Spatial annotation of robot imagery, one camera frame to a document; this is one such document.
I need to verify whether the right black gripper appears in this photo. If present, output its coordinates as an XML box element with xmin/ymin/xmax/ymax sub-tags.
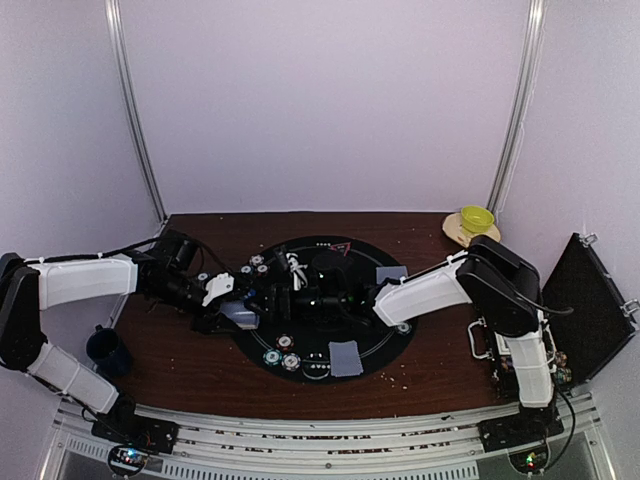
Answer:
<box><xmin>243</xmin><ymin>285</ymin><xmax>346</xmax><ymax>325</ymax></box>

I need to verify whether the grey card deck box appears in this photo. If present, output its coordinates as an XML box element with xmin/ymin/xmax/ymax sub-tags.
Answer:
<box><xmin>219</xmin><ymin>300</ymin><xmax>260</xmax><ymax>330</ymax></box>

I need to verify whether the black white chip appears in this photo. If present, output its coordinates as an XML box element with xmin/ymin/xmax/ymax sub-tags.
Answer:
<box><xmin>276</xmin><ymin>334</ymin><xmax>294</xmax><ymax>352</ymax></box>

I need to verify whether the blue orange ten chip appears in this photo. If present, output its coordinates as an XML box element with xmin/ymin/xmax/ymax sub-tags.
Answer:
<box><xmin>250</xmin><ymin>254</ymin><xmax>264</xmax><ymax>267</ymax></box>

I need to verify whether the red triangular dealer marker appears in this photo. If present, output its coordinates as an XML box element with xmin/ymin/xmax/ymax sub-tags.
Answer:
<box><xmin>330</xmin><ymin>242</ymin><xmax>351</xmax><ymax>257</ymax></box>

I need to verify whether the face down card front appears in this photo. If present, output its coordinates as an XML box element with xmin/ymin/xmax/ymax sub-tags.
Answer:
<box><xmin>328</xmin><ymin>340</ymin><xmax>364</xmax><ymax>378</ymax></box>

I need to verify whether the face down card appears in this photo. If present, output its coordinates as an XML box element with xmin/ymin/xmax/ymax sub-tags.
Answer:
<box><xmin>328</xmin><ymin>340</ymin><xmax>364</xmax><ymax>378</ymax></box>
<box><xmin>376</xmin><ymin>266</ymin><xmax>408</xmax><ymax>285</ymax></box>

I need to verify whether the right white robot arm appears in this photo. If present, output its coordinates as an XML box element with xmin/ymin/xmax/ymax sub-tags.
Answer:
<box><xmin>245</xmin><ymin>235</ymin><xmax>556</xmax><ymax>442</ymax></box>

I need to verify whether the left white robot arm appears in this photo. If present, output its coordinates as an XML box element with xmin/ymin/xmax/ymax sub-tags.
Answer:
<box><xmin>1</xmin><ymin>231</ymin><xmax>259</xmax><ymax>444</ymax></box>

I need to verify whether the round black poker mat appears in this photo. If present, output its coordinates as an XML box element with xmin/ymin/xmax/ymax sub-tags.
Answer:
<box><xmin>233</xmin><ymin>235</ymin><xmax>414</xmax><ymax>384</ymax></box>

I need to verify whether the dark blue mug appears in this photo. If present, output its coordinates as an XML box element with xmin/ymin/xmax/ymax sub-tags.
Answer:
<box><xmin>86</xmin><ymin>325</ymin><xmax>133</xmax><ymax>378</ymax></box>

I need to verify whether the beige plate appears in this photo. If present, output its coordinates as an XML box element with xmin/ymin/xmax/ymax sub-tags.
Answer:
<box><xmin>442</xmin><ymin>212</ymin><xmax>502</xmax><ymax>248</ymax></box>

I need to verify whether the green plastic bowl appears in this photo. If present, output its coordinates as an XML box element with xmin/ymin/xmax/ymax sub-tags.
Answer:
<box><xmin>460</xmin><ymin>205</ymin><xmax>495</xmax><ymax>233</ymax></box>

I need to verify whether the poker chips row in case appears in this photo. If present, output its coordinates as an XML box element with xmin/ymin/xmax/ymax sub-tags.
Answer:
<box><xmin>500</xmin><ymin>351</ymin><xmax>573</xmax><ymax>385</ymax></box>

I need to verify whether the black poker case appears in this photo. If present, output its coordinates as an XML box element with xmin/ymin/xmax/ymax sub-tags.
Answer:
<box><xmin>459</xmin><ymin>234</ymin><xmax>636</xmax><ymax>391</ymax></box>

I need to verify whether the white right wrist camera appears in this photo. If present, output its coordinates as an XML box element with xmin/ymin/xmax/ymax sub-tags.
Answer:
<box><xmin>274</xmin><ymin>247</ymin><xmax>309</xmax><ymax>291</ymax></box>

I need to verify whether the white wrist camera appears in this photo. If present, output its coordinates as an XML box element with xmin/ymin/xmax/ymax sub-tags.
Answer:
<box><xmin>274</xmin><ymin>247</ymin><xmax>309</xmax><ymax>291</ymax></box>
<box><xmin>201</xmin><ymin>273</ymin><xmax>235</xmax><ymax>307</ymax></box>

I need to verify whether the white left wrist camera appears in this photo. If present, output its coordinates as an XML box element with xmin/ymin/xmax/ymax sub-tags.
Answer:
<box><xmin>201</xmin><ymin>273</ymin><xmax>235</xmax><ymax>307</ymax></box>

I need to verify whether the aluminium front rail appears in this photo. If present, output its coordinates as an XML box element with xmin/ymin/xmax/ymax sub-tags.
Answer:
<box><xmin>35</xmin><ymin>394</ymin><xmax>623</xmax><ymax>479</ymax></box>

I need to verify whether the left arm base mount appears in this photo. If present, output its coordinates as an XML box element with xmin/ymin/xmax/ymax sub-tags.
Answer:
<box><xmin>91</xmin><ymin>404</ymin><xmax>179</xmax><ymax>454</ymax></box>

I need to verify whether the right aluminium frame post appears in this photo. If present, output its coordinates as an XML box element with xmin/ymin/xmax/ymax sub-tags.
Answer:
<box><xmin>487</xmin><ymin>0</ymin><xmax>547</xmax><ymax>219</ymax></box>

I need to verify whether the aluminium frame post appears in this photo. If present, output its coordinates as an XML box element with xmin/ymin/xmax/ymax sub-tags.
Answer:
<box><xmin>104</xmin><ymin>0</ymin><xmax>168</xmax><ymax>224</ymax></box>
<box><xmin>487</xmin><ymin>0</ymin><xmax>547</xmax><ymax>219</ymax></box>

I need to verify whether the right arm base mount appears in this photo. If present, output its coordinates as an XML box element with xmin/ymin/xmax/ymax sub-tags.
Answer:
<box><xmin>477</xmin><ymin>401</ymin><xmax>564</xmax><ymax>452</ymax></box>

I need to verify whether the left aluminium frame post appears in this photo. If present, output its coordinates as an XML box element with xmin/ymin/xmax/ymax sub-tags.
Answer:
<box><xmin>104</xmin><ymin>0</ymin><xmax>168</xmax><ymax>224</ymax></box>

